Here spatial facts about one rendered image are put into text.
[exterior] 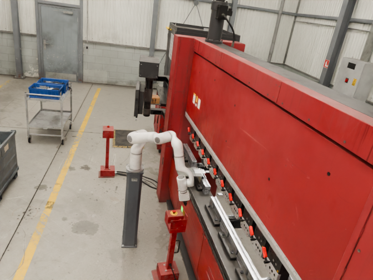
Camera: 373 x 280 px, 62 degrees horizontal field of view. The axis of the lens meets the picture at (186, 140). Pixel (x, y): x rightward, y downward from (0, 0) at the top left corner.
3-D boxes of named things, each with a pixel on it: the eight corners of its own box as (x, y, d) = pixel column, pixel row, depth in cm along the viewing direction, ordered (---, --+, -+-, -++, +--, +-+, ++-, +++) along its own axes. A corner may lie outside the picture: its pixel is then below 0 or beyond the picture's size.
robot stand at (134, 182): (121, 248, 357) (126, 171, 318) (121, 236, 374) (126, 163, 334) (136, 248, 361) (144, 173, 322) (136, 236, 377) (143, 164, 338)
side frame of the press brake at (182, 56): (156, 193, 470) (174, 33, 380) (209, 191, 492) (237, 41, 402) (158, 202, 448) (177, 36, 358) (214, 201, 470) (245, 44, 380)
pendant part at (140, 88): (135, 105, 442) (136, 80, 428) (143, 106, 444) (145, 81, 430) (133, 116, 402) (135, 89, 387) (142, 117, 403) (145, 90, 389)
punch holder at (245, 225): (239, 224, 235) (244, 206, 229) (250, 224, 238) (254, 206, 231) (247, 238, 222) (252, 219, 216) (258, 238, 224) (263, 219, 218)
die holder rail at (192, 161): (181, 149, 415) (182, 143, 411) (186, 149, 416) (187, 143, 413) (191, 168, 371) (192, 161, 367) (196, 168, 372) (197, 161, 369)
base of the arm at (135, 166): (125, 172, 318) (126, 156, 310) (126, 163, 335) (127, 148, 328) (144, 173, 321) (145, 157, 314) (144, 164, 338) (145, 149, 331)
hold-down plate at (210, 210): (204, 206, 303) (205, 204, 302) (210, 206, 304) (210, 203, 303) (213, 226, 276) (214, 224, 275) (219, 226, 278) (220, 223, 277)
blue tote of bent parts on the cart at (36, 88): (34, 92, 568) (34, 82, 561) (63, 94, 577) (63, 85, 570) (28, 98, 536) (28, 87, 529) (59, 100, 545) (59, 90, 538)
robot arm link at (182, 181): (188, 185, 294) (179, 185, 295) (186, 173, 287) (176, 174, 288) (187, 190, 286) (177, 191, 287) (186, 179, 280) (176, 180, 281)
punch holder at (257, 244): (250, 243, 218) (255, 224, 211) (261, 243, 220) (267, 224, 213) (260, 259, 204) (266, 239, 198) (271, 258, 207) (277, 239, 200)
